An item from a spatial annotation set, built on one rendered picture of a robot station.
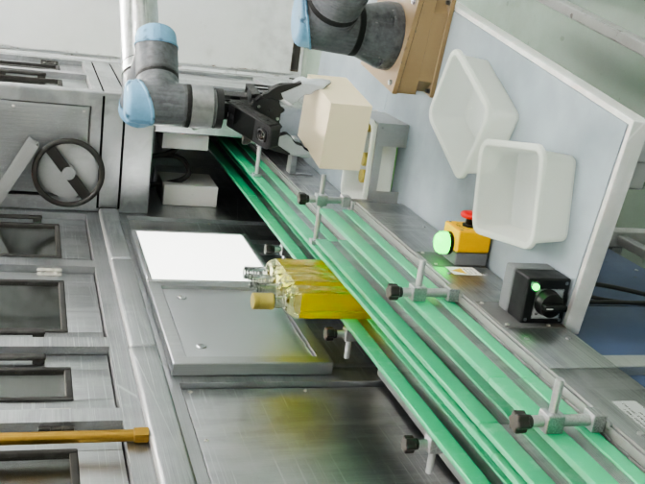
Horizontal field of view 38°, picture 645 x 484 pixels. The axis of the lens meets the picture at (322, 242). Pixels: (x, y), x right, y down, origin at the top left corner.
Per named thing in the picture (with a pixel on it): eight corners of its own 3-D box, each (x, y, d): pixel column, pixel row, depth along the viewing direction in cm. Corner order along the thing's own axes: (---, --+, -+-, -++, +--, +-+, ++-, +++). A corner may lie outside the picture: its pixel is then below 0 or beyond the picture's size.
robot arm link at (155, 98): (127, 64, 157) (127, 107, 153) (191, 71, 160) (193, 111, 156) (122, 92, 163) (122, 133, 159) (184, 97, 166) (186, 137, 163)
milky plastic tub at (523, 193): (521, 140, 172) (479, 137, 169) (590, 148, 151) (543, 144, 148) (512, 233, 174) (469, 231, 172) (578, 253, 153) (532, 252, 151)
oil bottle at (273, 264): (348, 282, 217) (260, 280, 211) (352, 259, 216) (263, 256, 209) (356, 291, 212) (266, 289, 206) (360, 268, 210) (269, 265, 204)
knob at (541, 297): (555, 314, 153) (565, 323, 150) (531, 314, 151) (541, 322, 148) (561, 289, 151) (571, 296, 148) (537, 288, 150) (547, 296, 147)
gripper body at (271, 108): (277, 84, 169) (212, 78, 165) (287, 100, 161) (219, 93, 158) (271, 124, 172) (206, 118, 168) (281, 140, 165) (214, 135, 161)
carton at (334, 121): (346, 77, 173) (307, 74, 170) (372, 106, 159) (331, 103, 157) (335, 137, 178) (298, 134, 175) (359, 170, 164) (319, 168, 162)
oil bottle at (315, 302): (373, 309, 201) (278, 308, 195) (377, 285, 200) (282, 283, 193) (382, 320, 196) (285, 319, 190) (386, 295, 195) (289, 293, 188)
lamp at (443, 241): (442, 250, 182) (428, 249, 181) (446, 228, 181) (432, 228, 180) (452, 257, 178) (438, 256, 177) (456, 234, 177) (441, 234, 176)
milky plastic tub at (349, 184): (370, 196, 241) (339, 194, 239) (383, 110, 235) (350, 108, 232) (394, 214, 225) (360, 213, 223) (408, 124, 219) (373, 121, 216)
